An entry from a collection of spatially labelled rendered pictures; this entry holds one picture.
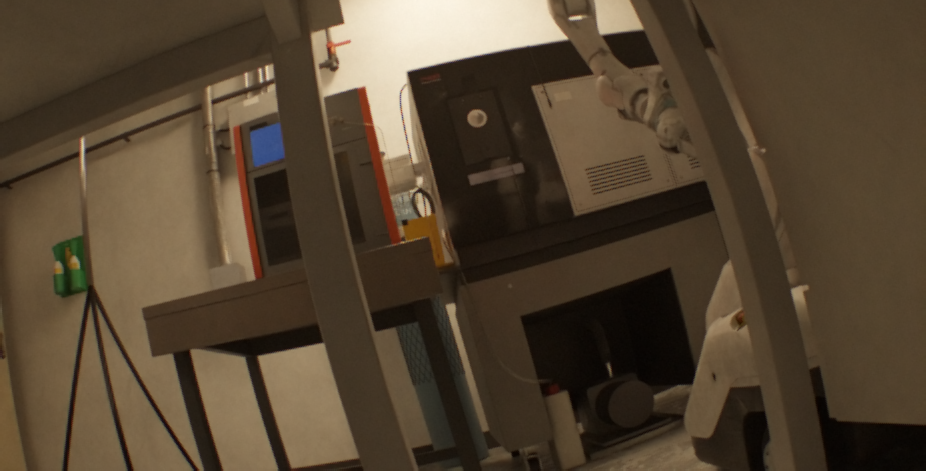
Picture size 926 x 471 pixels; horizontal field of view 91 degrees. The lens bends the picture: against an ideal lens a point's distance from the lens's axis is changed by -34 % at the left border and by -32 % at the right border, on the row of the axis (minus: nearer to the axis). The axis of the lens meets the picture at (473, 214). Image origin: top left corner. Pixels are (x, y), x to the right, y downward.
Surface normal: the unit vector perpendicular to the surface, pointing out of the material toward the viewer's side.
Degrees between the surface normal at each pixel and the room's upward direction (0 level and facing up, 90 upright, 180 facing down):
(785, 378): 90
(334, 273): 90
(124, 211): 90
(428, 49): 90
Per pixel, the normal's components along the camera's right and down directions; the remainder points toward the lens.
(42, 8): 0.26, 0.94
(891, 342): -0.96, 0.25
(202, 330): 0.04, -0.25
